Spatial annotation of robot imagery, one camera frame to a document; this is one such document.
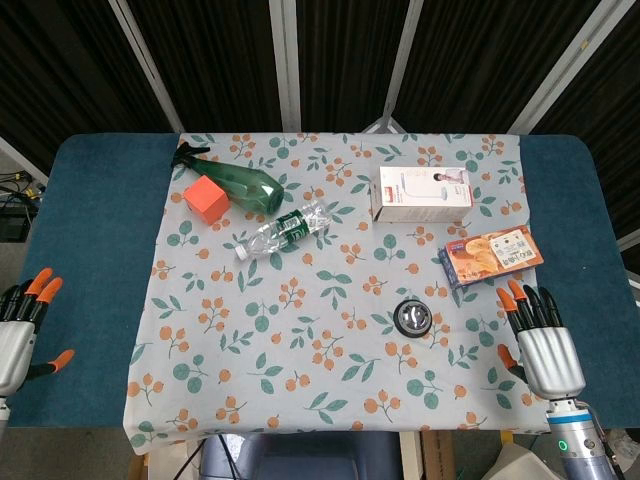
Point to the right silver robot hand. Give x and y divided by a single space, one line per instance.
547 356

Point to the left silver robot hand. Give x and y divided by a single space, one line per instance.
15 345

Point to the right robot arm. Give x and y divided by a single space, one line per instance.
580 440

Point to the orange snack box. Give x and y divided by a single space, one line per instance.
490 255

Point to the white lamp product box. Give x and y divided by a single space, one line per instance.
423 194

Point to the floral patterned tablecloth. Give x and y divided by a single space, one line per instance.
330 300

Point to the orange cube box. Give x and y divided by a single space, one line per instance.
206 199

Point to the green spray bottle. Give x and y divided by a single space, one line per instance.
235 182

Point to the white folding stand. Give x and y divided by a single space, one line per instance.
384 124

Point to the clear plastic water bottle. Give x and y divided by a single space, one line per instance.
285 231

